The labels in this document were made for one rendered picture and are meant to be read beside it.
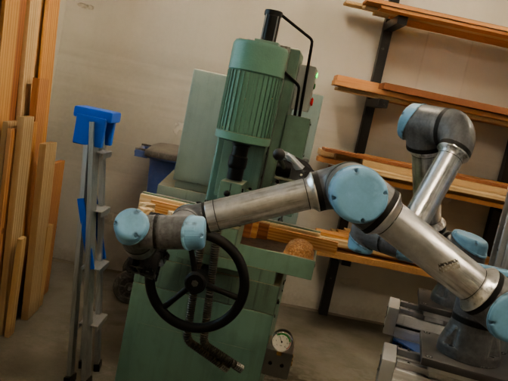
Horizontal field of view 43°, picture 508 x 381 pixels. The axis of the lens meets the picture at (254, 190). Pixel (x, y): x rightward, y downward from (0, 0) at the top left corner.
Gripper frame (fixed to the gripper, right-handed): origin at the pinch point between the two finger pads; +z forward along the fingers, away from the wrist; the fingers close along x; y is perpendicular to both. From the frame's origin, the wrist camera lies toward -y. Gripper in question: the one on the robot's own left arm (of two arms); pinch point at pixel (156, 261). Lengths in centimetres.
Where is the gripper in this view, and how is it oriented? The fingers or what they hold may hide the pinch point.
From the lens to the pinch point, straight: 171.6
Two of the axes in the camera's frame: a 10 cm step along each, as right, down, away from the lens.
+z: 0.0, 3.9, 9.2
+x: 9.7, 2.2, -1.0
